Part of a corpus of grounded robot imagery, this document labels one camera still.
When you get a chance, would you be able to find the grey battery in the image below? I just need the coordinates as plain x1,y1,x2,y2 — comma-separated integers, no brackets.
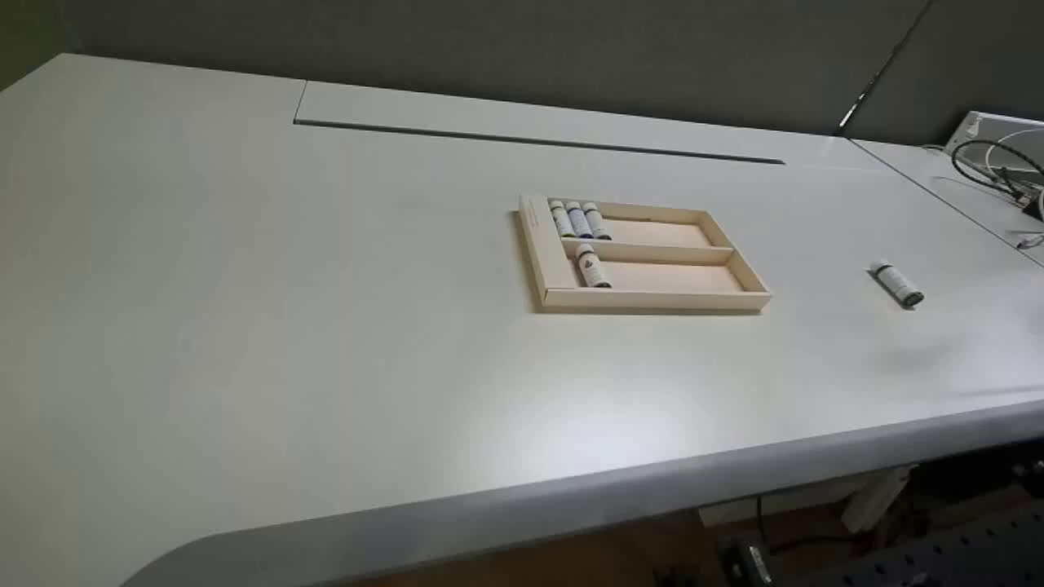
869,262,927,314

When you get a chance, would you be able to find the wooden two-compartment tray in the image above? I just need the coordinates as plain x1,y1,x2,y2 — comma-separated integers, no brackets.
511,191,778,315

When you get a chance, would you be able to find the grey partition panel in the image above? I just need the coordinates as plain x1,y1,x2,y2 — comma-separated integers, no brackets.
54,0,935,137
846,0,1044,149

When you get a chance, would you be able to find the small black floor device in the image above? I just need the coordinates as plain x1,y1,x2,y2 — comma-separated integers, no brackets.
722,538,779,587

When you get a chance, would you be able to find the white table leg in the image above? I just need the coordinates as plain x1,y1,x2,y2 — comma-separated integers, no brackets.
841,467,920,538

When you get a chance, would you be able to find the white device box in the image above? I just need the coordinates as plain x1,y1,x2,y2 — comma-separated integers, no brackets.
944,108,1044,157

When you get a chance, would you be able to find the black perforated plate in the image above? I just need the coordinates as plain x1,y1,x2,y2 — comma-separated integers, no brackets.
804,501,1044,587

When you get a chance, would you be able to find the grey table cable flap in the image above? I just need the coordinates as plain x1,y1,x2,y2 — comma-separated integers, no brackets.
291,77,790,168

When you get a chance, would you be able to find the black looped cable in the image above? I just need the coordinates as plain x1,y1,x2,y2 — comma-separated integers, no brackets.
951,135,1044,204

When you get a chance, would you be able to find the white cable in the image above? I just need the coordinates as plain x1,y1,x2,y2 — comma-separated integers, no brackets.
981,127,1044,196

